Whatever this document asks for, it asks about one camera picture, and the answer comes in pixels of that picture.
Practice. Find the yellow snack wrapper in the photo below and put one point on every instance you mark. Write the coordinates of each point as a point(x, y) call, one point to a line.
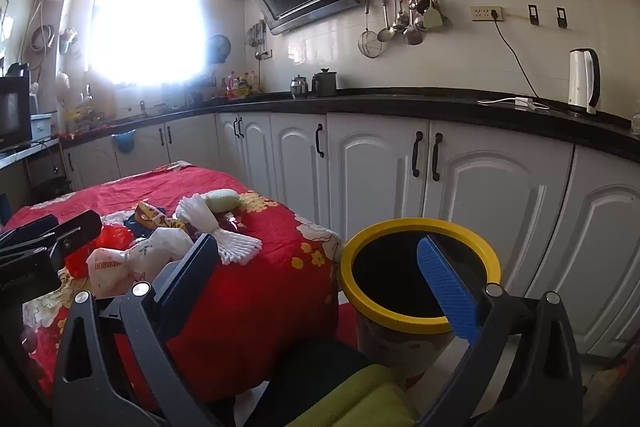
point(150, 213)

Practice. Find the dark round stool cushion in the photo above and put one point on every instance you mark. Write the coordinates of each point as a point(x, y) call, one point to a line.
point(310, 372)

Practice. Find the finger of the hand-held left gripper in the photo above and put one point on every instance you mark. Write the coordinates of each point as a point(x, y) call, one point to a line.
point(80, 227)
point(30, 232)

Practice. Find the row of hanging kitchen utensils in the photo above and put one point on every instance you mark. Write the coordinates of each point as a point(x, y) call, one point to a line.
point(412, 34)

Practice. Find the red floral blanket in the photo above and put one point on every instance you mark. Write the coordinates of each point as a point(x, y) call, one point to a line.
point(260, 297)

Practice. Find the kitchen window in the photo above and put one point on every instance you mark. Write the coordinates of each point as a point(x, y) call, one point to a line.
point(150, 17)

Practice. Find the yellow-rimmed trash bin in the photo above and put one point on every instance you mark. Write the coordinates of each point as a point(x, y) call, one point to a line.
point(395, 352)

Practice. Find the white lower kitchen cabinets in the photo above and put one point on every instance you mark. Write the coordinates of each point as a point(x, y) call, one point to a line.
point(480, 187)

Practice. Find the white bread bag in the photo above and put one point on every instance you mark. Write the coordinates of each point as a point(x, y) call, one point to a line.
point(120, 267)

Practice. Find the black kitchen countertop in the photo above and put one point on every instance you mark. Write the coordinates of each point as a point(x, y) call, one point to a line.
point(400, 104)

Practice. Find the green foam fruit net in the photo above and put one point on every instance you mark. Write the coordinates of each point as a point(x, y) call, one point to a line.
point(222, 201)

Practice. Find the purple snack wrapper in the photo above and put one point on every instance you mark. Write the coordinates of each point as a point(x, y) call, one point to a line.
point(230, 222)

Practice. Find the yellow-green cloth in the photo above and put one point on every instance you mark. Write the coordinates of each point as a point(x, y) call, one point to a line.
point(360, 402)

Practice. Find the small metal teapot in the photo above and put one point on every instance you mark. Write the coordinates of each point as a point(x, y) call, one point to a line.
point(299, 88)

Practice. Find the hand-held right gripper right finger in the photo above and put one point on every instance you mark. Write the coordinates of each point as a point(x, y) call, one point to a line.
point(450, 292)

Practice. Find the black wall bracket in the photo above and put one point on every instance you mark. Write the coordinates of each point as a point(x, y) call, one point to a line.
point(562, 18)
point(533, 14)

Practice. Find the red plastic bag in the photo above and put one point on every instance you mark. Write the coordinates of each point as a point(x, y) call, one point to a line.
point(107, 239)

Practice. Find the black microwave oven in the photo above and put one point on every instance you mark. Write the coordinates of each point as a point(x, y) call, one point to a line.
point(12, 112)

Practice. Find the wall power outlet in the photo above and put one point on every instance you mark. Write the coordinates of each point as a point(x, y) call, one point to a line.
point(482, 13)

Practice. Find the group of condiment bottles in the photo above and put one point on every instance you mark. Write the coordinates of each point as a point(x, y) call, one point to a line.
point(240, 87)

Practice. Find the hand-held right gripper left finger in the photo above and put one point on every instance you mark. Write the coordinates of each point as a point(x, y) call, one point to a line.
point(192, 277)

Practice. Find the dark lidded pot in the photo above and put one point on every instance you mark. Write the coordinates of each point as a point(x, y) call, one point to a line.
point(324, 84)

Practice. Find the white electric kettle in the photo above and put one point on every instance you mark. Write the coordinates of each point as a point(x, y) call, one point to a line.
point(580, 77)

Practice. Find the small hanging kitchen tools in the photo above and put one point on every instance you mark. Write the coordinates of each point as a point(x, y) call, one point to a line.
point(256, 38)

